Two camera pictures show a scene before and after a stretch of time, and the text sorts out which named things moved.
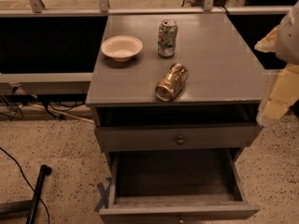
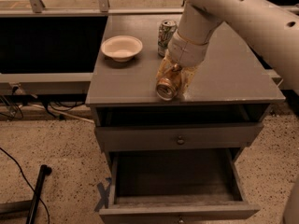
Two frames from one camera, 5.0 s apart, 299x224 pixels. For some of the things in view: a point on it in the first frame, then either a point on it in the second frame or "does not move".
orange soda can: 172,83 does not move
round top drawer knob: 180,141 does not move
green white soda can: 167,38 does not move
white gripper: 289,37 -> 187,51
